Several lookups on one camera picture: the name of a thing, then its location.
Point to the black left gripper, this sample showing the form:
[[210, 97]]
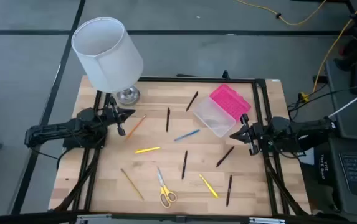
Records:
[[111, 116]]

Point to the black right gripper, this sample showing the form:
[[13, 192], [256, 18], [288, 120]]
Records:
[[257, 133]]

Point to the orange pencil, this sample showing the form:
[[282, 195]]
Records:
[[136, 127]]

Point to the black pen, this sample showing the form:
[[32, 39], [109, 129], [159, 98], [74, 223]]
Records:
[[225, 156], [192, 101], [184, 165], [168, 119], [229, 190]]

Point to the yellow highlighter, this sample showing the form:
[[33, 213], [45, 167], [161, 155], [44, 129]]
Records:
[[209, 186], [147, 150]]

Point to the blue pen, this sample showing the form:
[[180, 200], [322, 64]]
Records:
[[187, 135]]

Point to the yellow pencil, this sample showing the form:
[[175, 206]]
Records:
[[131, 183]]

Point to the yellow grey scissors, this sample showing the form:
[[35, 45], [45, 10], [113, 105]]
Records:
[[162, 185]]

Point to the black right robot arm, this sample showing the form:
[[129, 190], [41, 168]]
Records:
[[306, 132]]

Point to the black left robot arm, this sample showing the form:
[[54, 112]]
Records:
[[50, 130]]

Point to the clear box with pink lid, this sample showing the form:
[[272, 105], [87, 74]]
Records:
[[215, 116]]

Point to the white shade silver table lamp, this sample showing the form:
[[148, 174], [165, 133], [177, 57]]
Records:
[[109, 56]]

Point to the black tote bag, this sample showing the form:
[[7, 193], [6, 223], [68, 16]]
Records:
[[326, 168]]

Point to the black side desk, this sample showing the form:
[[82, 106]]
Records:
[[352, 124]]

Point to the black frame bracket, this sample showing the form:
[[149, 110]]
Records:
[[225, 74]]

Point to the black aluminium table frame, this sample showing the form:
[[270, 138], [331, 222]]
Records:
[[197, 79]]

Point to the silver frame bracket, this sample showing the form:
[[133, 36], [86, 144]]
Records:
[[267, 221], [94, 219]]

